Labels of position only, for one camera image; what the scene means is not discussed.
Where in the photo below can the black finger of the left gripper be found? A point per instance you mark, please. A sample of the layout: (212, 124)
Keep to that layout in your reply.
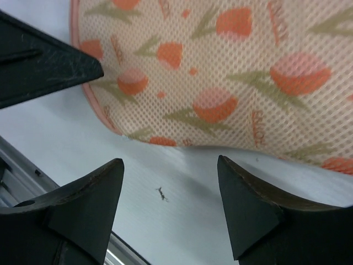
(34, 64)

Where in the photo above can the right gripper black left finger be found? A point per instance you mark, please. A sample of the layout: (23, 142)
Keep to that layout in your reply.
(69, 225)

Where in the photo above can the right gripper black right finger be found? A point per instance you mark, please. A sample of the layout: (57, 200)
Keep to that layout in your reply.
(267, 225)

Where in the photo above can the floral orange laundry bag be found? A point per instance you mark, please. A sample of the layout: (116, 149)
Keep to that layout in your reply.
(269, 76)

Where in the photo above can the aluminium front rail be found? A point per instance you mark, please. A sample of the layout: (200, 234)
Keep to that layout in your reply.
(21, 180)

